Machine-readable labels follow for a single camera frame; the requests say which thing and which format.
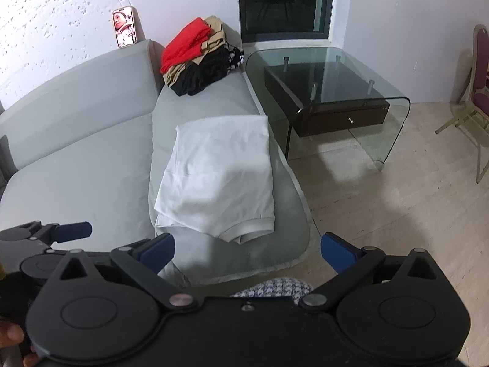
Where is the white hooded sweatshirt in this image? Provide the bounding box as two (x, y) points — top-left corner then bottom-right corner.
(154, 115), (275, 243)

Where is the left hand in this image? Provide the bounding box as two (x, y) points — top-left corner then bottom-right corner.
(0, 320), (25, 366)

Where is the houndstooth trousers leg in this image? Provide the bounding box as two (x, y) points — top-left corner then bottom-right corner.
(232, 277), (312, 301)

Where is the glass side table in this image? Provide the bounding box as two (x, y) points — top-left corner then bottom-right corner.
(245, 47), (411, 167)

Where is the maroon chair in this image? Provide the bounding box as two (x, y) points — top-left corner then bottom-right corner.
(435, 23), (489, 184)

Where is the black folded garment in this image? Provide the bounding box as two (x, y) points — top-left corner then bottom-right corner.
(170, 44), (245, 96)

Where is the red folded garment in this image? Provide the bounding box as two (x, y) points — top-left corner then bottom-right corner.
(160, 17), (212, 74)

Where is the beige folded garment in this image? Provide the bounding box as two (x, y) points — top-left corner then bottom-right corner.
(161, 16), (227, 87)

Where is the dark window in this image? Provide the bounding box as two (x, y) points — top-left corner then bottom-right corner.
(239, 0), (333, 43)

